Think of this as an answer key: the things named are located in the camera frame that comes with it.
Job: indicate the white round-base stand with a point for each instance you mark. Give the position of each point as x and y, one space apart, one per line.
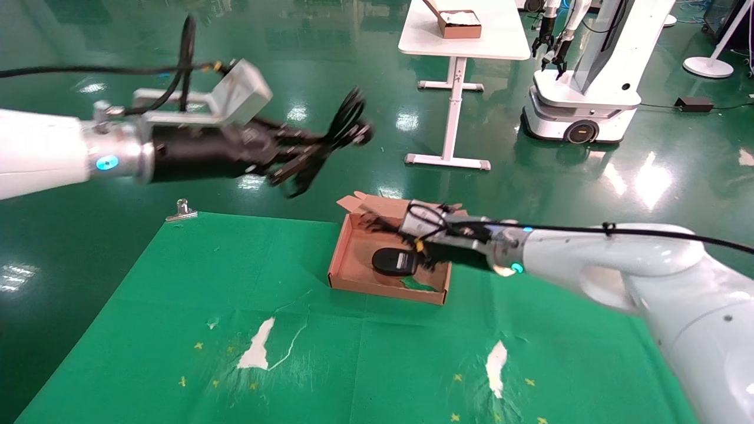
708 66

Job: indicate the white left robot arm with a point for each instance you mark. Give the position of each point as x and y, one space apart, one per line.
41 153

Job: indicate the silver metal binder clip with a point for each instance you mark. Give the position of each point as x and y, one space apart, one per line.
181 212

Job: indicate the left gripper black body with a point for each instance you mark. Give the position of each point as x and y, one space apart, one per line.
206 150

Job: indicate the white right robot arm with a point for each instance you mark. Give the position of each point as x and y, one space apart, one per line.
677 294

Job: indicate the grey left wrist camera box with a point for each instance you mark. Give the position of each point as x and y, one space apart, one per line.
235 97

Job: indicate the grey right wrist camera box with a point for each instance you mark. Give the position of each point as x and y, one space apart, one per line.
425 218

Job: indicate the open brown cardboard box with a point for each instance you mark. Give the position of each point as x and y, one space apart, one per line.
359 259

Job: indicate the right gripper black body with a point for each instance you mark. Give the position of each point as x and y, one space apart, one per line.
462 250

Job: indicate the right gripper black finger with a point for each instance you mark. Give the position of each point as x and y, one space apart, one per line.
429 256
389 227

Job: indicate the small brown cardboard box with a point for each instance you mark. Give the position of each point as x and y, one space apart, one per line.
460 25

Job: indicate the green table cloth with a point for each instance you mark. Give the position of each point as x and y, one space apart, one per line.
365 359

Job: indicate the dark equipment cabinet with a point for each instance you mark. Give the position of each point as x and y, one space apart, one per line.
721 17

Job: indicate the black power brick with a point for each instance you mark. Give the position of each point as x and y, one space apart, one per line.
694 104

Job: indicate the white wheeled robot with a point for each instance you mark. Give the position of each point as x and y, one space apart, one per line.
592 88

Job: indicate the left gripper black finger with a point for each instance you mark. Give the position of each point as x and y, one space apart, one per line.
294 168
306 138

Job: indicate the white desk with legs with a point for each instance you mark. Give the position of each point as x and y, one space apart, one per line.
500 41

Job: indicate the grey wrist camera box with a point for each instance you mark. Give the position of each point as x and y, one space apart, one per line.
235 97
425 218

